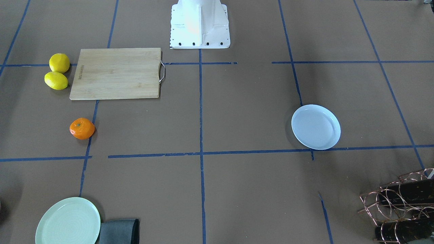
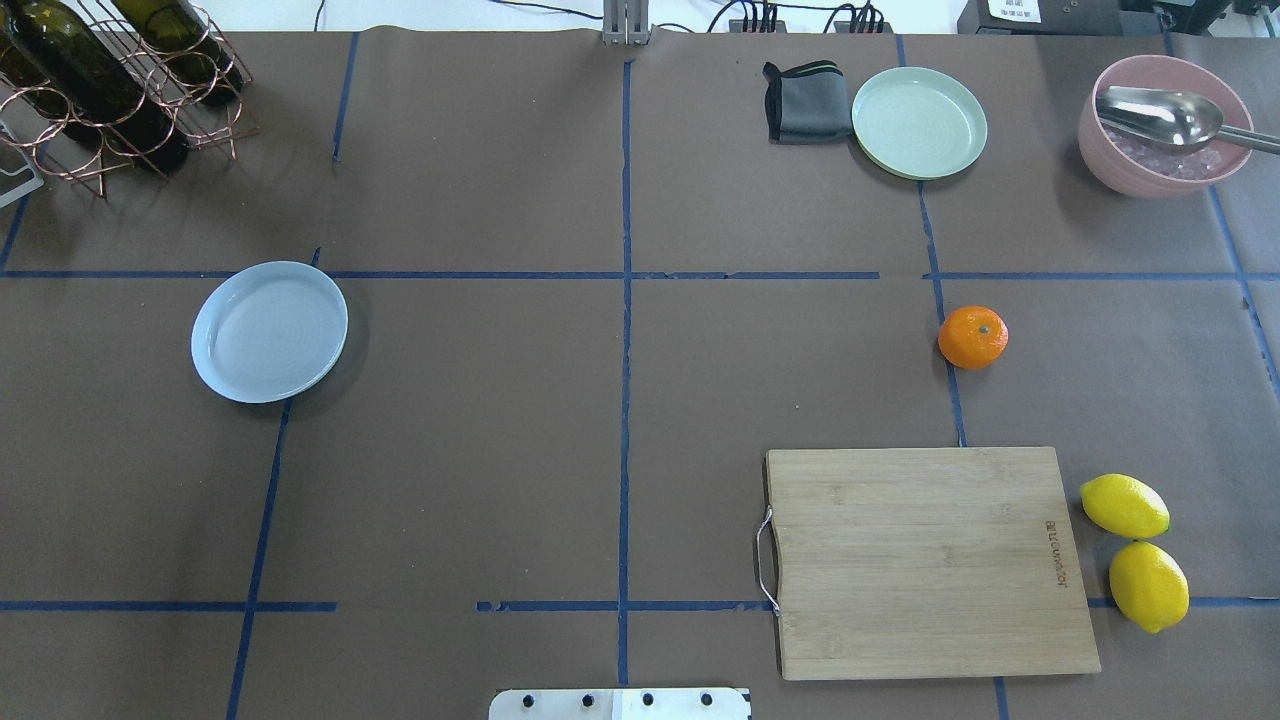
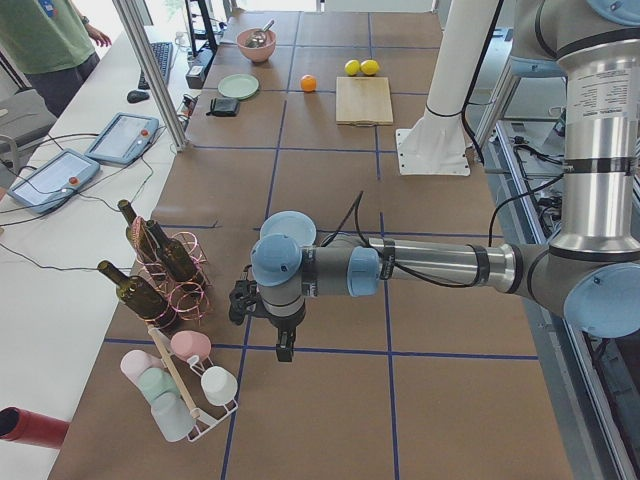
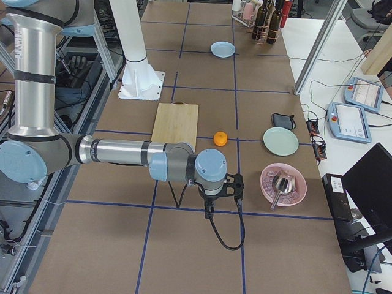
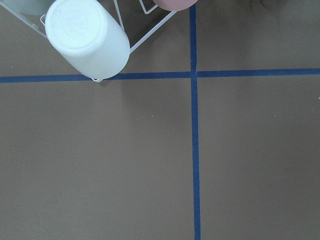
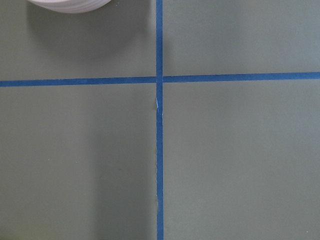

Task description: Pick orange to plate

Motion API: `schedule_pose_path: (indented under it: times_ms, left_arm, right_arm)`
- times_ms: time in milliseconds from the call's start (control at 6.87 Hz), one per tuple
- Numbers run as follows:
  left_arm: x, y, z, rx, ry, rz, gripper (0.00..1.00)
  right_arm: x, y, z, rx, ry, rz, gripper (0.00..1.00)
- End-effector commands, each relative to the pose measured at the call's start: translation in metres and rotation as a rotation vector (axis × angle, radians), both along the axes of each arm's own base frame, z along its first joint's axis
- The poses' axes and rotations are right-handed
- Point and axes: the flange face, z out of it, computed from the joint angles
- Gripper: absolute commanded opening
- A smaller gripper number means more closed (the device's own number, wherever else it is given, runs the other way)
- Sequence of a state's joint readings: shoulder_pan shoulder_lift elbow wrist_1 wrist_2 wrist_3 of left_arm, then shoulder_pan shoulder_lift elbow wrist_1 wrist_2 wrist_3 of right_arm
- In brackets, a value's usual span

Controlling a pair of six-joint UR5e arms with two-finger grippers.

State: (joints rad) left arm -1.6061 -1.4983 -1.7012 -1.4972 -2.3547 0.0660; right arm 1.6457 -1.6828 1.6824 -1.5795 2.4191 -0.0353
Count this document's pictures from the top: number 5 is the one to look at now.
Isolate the pink cup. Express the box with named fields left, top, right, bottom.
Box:
left=153, top=0, right=197, bottom=11

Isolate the white wire rack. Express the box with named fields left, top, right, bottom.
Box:
left=0, top=0, right=172, bottom=81

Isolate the grey-green cup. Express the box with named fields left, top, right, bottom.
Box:
left=7, top=0, right=54, bottom=15

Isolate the white plastic cup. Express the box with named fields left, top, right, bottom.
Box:
left=45, top=0, right=130, bottom=82

